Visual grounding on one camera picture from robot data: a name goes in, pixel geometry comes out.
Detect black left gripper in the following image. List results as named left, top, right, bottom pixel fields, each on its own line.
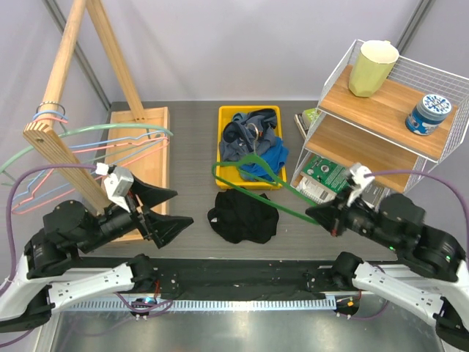
left=80, top=174, right=196, bottom=253

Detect dark green hanger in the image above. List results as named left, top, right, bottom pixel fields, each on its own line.
left=211, top=122, right=320, bottom=225

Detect dark navy tank top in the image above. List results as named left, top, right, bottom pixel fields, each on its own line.
left=219, top=109, right=278, bottom=161

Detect yellow plastic tray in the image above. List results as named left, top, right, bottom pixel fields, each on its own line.
left=215, top=106, right=287, bottom=190

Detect slotted metal rail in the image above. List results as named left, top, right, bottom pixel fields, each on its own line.
left=65, top=296, right=336, bottom=312

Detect green box on shelf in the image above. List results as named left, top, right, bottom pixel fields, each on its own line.
left=294, top=108, right=321, bottom=140

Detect pale green mug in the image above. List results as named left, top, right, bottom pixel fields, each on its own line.
left=348, top=40, right=399, bottom=98

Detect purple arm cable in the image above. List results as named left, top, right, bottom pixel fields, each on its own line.
left=344, top=169, right=469, bottom=322
left=0, top=163, right=175, bottom=345

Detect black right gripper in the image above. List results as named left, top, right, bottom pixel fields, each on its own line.
left=305, top=183, right=400, bottom=249

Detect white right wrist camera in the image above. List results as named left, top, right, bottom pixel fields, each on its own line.
left=347, top=163, right=374, bottom=207

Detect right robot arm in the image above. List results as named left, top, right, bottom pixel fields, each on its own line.
left=306, top=192, right=468, bottom=351

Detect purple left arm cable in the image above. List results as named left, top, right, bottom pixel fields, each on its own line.
left=0, top=163, right=175, bottom=345

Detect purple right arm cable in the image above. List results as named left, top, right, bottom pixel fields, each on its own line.
left=344, top=169, right=469, bottom=322

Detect white wire wooden shelf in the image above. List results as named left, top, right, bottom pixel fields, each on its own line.
left=291, top=40, right=468, bottom=186

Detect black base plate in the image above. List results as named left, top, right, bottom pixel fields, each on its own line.
left=113, top=256, right=377, bottom=298

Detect wooden clothes rack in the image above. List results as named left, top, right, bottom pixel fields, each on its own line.
left=22, top=0, right=171, bottom=243

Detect mint green hanger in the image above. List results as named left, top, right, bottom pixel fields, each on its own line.
left=1, top=122, right=174, bottom=181

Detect pink wire hanger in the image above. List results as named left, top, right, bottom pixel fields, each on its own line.
left=10, top=111, right=170, bottom=216

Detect blue lidded jar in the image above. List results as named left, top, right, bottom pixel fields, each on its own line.
left=405, top=94, right=453, bottom=136

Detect black tank top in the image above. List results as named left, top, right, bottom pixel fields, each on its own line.
left=207, top=189, right=279, bottom=244

